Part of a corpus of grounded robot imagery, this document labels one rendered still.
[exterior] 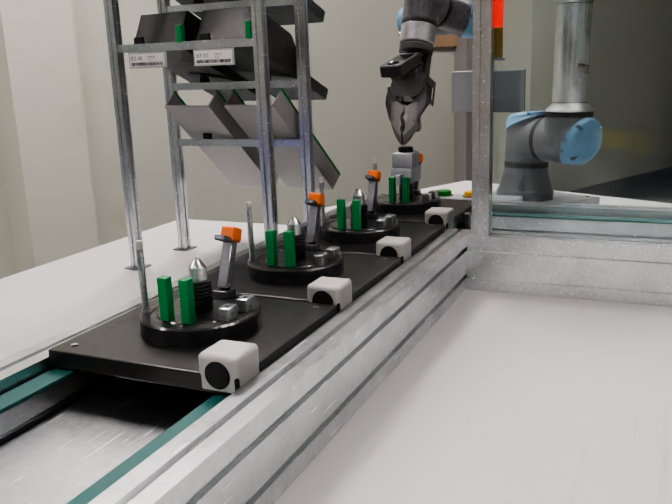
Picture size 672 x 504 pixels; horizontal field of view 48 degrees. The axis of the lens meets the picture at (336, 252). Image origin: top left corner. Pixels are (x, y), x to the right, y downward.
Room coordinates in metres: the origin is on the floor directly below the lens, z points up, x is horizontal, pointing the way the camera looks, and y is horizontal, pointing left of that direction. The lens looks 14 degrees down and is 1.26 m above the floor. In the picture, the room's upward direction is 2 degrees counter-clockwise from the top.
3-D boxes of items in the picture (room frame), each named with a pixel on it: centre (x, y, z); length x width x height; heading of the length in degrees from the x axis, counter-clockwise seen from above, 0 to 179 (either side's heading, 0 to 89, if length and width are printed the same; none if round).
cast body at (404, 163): (1.50, -0.14, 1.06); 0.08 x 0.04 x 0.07; 156
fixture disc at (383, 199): (1.51, -0.15, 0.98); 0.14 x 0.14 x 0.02
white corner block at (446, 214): (1.38, -0.20, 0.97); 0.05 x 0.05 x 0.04; 66
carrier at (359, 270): (1.06, 0.06, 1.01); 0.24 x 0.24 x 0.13; 66
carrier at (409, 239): (1.28, -0.04, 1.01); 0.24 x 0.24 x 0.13; 66
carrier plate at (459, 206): (1.51, -0.15, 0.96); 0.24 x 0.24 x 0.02; 66
